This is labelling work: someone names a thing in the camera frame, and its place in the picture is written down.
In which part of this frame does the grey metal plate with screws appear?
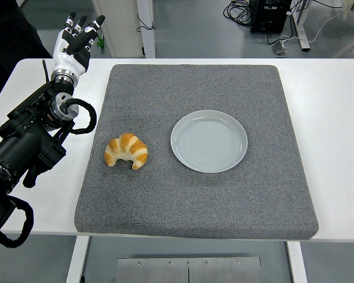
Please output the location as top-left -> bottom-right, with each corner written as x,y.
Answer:
114,256 -> 263,283

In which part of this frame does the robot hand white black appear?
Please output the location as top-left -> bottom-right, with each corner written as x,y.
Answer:
51,11 -> 106,76

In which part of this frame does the white curved chair leg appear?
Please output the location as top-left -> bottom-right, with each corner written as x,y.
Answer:
333,0 -> 354,59

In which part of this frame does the white table leg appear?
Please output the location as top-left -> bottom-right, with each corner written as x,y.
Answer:
65,235 -> 91,283
286,241 -> 308,283

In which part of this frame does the grey round plate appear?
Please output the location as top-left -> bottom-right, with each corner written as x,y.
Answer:
170,109 -> 249,173

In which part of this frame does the white post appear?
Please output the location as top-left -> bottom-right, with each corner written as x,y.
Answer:
136,0 -> 156,59

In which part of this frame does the black computer case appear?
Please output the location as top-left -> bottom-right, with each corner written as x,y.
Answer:
250,0 -> 293,34

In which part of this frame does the white cabinet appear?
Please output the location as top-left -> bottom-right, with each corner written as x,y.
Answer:
91,0 -> 145,58

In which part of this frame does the black cable bundle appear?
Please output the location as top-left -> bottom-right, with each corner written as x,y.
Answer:
223,0 -> 253,28

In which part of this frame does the grey felt mat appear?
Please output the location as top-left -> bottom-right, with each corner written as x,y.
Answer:
73,64 -> 319,241

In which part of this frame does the white cable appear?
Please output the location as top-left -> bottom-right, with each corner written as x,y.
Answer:
278,11 -> 343,44

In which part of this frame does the white desk leg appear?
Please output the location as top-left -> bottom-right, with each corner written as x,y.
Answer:
291,0 -> 311,52

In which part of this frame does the person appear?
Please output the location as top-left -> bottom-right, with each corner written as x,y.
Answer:
0,0 -> 53,97

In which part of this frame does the thin black cable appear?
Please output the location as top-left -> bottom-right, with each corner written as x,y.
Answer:
136,14 -> 157,32

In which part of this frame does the croissant bread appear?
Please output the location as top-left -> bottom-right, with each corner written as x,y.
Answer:
104,133 -> 149,170

